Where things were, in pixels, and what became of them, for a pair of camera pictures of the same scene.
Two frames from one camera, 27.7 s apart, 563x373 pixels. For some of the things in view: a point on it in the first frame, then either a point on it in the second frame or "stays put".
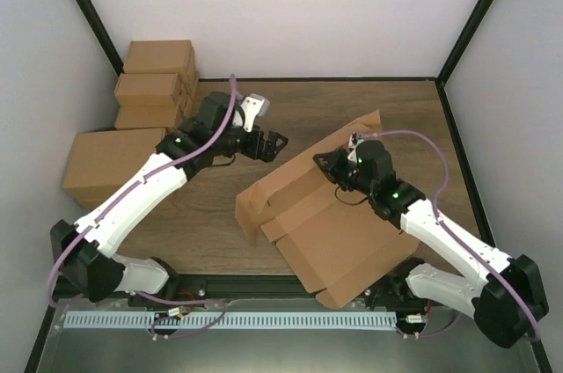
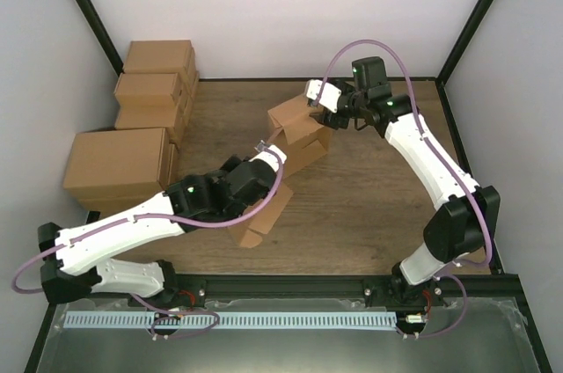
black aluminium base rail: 193,288 stays put
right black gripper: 332,168 -> 329,120
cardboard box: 160,57 stays put
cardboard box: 336,242 -> 301,136
